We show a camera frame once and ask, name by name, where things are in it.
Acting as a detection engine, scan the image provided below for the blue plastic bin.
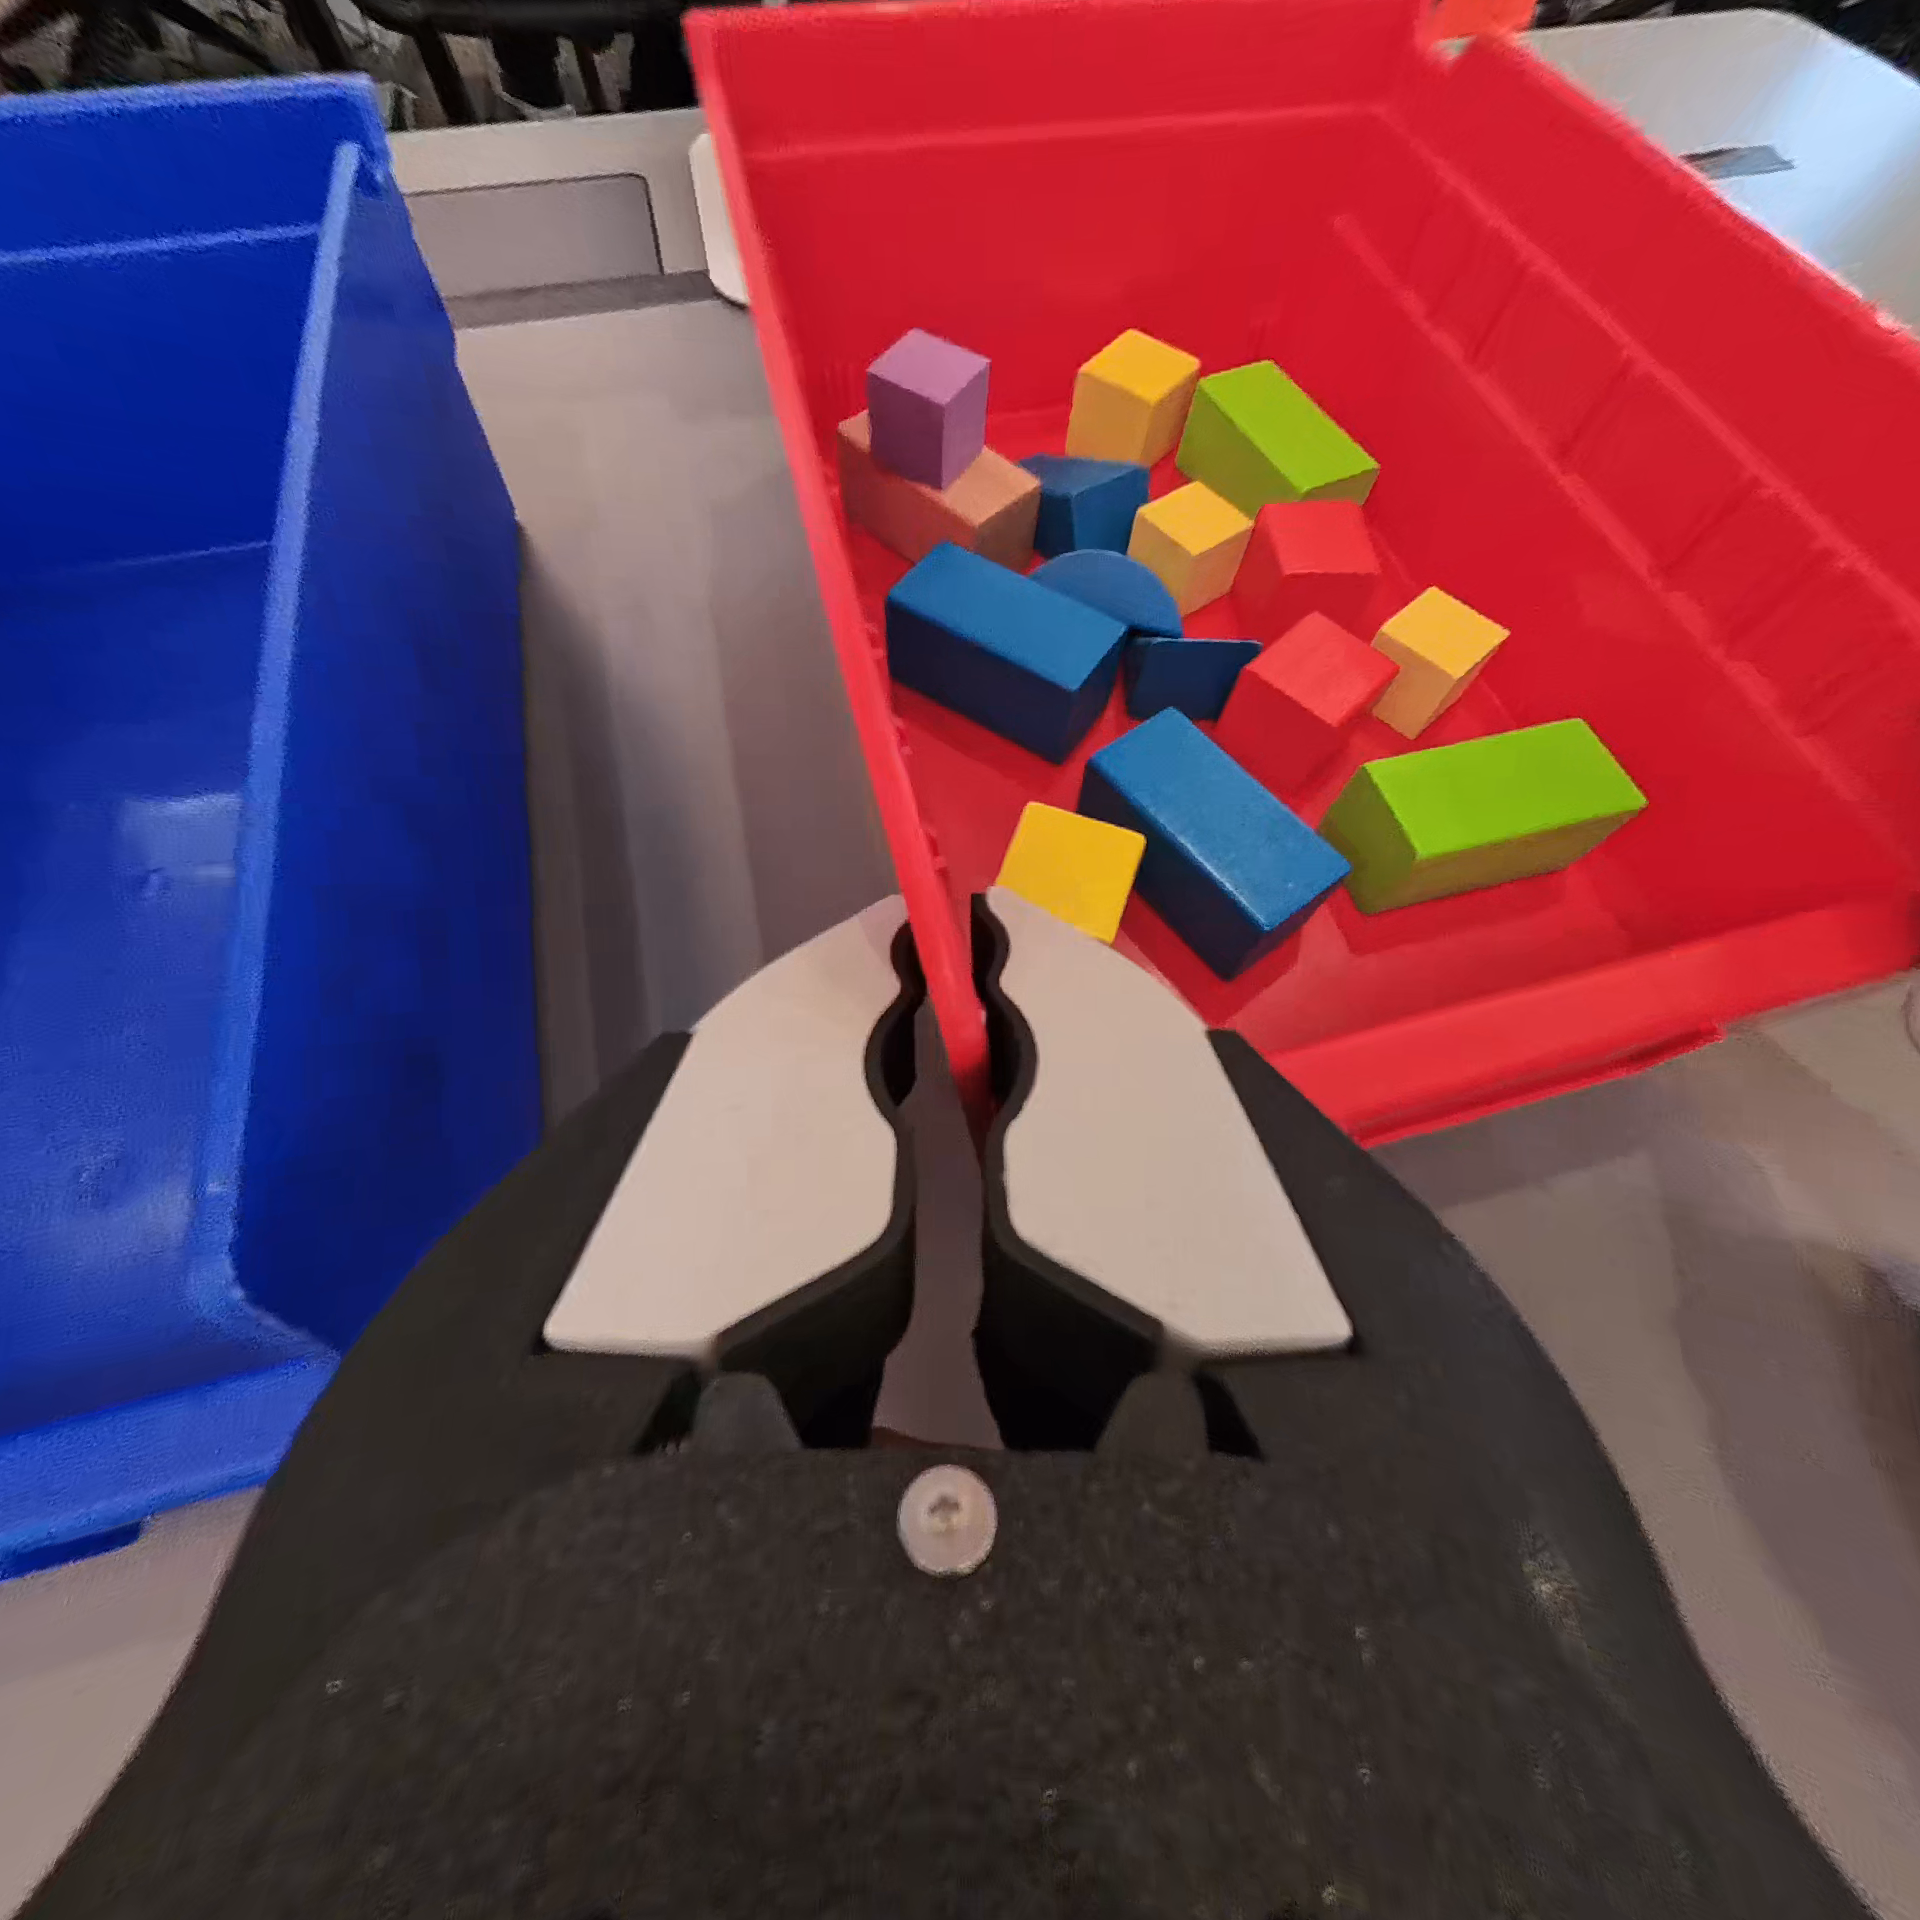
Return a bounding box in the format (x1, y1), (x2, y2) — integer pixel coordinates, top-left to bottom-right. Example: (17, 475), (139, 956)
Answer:
(0, 76), (548, 1583)

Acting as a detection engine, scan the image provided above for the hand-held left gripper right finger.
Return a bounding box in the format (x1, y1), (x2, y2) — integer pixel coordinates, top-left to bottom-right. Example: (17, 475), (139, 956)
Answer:
(977, 892), (1359, 1427)

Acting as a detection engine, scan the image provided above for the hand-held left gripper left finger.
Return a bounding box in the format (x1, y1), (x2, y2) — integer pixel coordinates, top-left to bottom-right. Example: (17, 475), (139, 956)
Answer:
(545, 906), (919, 1427)

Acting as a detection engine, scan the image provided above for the red plastic bin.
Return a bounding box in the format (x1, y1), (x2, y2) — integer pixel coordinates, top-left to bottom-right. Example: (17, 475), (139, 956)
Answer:
(685, 0), (1920, 1147)

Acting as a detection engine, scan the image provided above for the pile of coloured wooden blocks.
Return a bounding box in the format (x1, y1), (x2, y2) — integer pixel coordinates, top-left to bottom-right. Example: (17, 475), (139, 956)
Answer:
(835, 327), (1650, 983)

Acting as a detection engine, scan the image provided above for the grey desk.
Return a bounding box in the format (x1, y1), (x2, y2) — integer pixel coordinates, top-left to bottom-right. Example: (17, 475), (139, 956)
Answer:
(0, 0), (1920, 1861)

